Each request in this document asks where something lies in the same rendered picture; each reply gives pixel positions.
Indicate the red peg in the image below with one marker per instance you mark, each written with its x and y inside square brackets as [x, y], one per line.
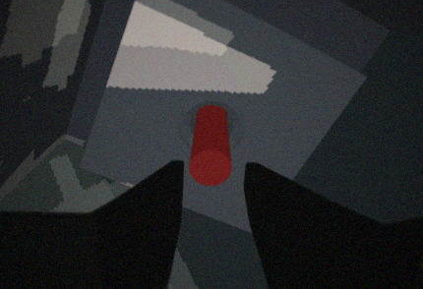
[210, 162]

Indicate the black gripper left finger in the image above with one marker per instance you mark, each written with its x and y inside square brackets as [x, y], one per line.
[128, 243]

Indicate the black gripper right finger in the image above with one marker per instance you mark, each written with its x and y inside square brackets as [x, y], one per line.
[306, 241]

